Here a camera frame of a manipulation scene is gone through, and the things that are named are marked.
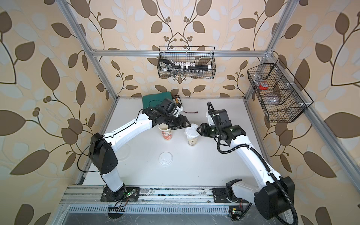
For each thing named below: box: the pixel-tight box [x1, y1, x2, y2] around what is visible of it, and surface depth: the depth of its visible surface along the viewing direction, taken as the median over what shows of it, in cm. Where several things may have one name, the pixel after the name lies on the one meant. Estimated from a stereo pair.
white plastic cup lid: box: [185, 123, 200, 139], surface depth 81 cm
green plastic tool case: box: [142, 91, 173, 109], surface depth 118 cm
